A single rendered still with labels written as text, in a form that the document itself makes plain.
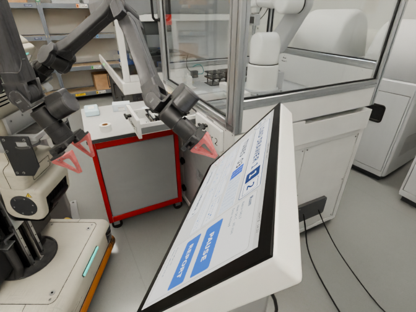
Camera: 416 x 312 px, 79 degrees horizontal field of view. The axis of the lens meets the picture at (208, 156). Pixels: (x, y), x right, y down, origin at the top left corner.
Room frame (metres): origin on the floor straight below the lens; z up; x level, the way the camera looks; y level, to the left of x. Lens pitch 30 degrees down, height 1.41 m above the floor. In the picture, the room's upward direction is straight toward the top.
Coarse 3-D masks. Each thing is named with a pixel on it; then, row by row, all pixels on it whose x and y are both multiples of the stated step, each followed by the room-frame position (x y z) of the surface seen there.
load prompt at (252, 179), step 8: (264, 128) 0.57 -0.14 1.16; (256, 136) 0.56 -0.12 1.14; (264, 136) 0.51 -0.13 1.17; (256, 144) 0.51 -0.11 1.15; (264, 144) 0.47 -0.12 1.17; (256, 152) 0.46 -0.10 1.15; (264, 152) 0.43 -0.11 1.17; (248, 160) 0.46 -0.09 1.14; (256, 160) 0.42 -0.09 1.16; (248, 168) 0.42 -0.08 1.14; (256, 168) 0.39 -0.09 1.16; (248, 176) 0.38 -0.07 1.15; (256, 176) 0.36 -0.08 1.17; (248, 184) 0.35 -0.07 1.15; (256, 184) 0.33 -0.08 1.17; (240, 192) 0.35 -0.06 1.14; (248, 192) 0.33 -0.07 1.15
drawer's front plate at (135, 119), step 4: (128, 108) 1.40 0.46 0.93; (128, 112) 1.43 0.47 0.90; (132, 112) 1.34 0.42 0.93; (132, 116) 1.30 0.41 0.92; (136, 116) 1.27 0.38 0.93; (128, 120) 1.48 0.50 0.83; (132, 120) 1.32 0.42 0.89; (136, 120) 1.22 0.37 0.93; (136, 124) 1.23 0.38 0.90; (140, 124) 1.22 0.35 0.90; (132, 128) 1.36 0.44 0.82; (136, 128) 1.25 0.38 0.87; (140, 128) 1.22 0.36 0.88; (136, 132) 1.27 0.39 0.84; (140, 132) 1.22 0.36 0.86; (140, 136) 1.22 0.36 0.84
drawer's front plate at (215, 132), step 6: (198, 114) 1.31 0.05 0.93; (198, 120) 1.30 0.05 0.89; (204, 120) 1.23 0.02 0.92; (198, 126) 1.30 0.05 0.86; (210, 126) 1.17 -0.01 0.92; (216, 126) 1.14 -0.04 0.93; (210, 132) 1.17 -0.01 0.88; (216, 132) 1.11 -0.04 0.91; (222, 132) 1.08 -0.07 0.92; (210, 138) 1.17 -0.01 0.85; (216, 138) 1.11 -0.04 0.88; (222, 138) 1.08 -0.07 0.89; (222, 144) 1.08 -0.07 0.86; (222, 150) 1.08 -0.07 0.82
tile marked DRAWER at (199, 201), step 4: (208, 188) 0.51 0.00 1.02; (204, 192) 0.51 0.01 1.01; (200, 196) 0.51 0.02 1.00; (204, 196) 0.48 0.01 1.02; (196, 200) 0.51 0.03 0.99; (200, 200) 0.49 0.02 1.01; (196, 204) 0.48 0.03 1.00; (200, 204) 0.46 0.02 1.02; (192, 208) 0.48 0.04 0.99; (196, 208) 0.46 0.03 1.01; (192, 212) 0.45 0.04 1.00; (196, 212) 0.43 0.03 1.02; (188, 216) 0.45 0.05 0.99; (192, 216) 0.43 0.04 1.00
